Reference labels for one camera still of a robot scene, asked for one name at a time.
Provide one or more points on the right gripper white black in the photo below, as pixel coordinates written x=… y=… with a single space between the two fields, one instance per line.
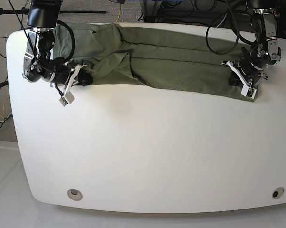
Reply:
x=75 y=76

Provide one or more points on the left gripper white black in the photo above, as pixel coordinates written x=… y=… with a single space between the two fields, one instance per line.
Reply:
x=246 y=72

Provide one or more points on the olive green T-shirt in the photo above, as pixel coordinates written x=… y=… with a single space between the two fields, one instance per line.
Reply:
x=156 y=58

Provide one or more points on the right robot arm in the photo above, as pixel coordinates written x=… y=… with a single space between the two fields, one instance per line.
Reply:
x=37 y=59

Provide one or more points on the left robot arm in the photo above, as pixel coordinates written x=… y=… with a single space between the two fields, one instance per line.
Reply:
x=264 y=51

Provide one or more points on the black tripod stand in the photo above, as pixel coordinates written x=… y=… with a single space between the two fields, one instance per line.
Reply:
x=14 y=12

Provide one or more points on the left table grommet hole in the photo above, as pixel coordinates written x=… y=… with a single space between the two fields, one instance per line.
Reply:
x=74 y=194

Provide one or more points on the table grommet hole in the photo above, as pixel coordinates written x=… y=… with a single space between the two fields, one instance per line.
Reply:
x=277 y=193
x=74 y=194

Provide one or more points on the right table grommet hole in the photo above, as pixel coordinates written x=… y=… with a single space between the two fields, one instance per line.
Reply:
x=277 y=193

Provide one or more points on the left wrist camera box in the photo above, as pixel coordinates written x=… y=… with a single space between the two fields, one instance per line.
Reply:
x=248 y=92

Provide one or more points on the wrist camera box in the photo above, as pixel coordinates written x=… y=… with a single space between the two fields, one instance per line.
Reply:
x=248 y=92
x=66 y=99

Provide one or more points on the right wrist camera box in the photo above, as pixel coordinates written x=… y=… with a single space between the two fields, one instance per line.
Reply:
x=66 y=99

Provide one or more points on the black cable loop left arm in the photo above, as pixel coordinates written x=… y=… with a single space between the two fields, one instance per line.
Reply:
x=227 y=40

